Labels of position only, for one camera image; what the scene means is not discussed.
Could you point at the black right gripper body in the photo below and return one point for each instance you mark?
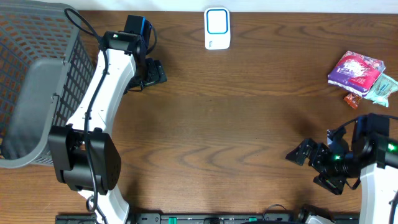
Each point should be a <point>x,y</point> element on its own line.
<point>321,162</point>

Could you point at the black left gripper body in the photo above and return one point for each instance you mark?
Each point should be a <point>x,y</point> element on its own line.
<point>152,73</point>

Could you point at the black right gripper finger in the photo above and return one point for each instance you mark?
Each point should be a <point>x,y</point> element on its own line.
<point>332,184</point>
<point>302,152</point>

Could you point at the orange Top chocolate bar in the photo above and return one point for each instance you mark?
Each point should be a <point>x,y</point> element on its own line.
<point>353,100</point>

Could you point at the teal snack packet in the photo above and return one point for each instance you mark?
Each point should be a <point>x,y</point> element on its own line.
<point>381,90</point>

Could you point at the red purple floral packet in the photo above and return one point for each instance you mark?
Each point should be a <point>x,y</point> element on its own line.
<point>356,73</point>

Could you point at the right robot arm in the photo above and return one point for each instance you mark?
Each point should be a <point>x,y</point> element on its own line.
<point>374,168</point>

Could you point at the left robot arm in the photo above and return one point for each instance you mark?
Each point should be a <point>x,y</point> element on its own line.
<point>83,153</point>

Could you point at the grey plastic basket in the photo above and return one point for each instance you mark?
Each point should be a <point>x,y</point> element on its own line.
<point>45,73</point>

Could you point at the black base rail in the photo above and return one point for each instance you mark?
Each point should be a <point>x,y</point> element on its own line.
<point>154,218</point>

